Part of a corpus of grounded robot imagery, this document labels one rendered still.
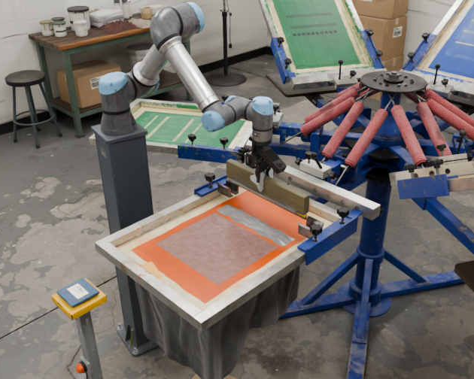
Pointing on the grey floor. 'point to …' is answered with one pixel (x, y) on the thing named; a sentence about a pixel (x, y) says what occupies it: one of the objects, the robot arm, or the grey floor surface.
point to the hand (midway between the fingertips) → (265, 187)
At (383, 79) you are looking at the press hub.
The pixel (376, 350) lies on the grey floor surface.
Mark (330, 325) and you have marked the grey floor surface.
